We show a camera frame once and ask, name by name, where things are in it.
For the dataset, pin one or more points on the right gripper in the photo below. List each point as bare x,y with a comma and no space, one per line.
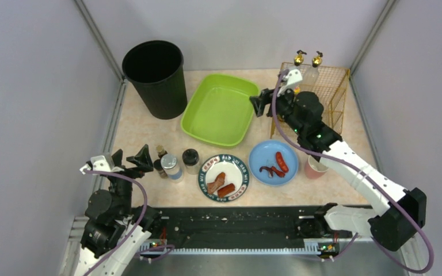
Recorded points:
267,101

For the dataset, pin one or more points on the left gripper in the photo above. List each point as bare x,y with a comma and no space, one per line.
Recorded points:
127,169

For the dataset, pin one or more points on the glass bottle with brown sauce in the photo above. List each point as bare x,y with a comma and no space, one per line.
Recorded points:
297,61

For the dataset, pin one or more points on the clear glass bottle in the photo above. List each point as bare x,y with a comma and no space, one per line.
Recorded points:
311,75

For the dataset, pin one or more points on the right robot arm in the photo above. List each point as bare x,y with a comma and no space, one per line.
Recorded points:
396,213

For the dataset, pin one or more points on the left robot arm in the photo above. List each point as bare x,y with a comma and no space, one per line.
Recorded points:
115,229

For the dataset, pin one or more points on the small dark spice bottle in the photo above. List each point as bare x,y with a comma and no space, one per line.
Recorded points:
159,169

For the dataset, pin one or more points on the small brown cap bottle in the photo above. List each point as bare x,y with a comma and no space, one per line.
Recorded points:
161,151

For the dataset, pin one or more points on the green plastic basin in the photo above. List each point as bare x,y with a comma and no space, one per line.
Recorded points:
219,112

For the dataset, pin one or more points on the blue plate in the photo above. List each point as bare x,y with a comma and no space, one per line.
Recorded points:
264,155

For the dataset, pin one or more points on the black lid jar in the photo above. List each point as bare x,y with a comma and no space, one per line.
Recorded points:
191,160

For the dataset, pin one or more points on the red sausage on blue plate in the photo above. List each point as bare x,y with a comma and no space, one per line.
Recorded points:
281,162

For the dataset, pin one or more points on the dark curled sausage strip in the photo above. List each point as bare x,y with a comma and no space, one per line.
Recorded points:
272,171

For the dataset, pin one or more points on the white plate with green rim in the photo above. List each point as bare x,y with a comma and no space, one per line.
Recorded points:
236,172

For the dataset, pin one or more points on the brown meat piece left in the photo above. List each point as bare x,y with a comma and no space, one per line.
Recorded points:
216,184

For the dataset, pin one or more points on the pink cup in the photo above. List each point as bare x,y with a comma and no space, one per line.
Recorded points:
314,169

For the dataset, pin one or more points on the black plastic trash bin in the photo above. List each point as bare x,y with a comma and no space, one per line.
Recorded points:
155,68

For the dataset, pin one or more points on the red sausage piece on plate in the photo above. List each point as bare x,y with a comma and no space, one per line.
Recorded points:
226,190

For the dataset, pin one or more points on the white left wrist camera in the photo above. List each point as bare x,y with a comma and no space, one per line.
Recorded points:
102,162

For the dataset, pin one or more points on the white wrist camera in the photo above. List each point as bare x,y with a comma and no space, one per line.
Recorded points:
102,162
291,80

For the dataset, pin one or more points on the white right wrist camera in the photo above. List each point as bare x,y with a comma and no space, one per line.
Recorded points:
291,80

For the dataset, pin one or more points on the gold wire rack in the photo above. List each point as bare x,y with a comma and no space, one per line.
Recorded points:
331,87

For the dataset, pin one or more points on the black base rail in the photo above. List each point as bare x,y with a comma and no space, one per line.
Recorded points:
294,230

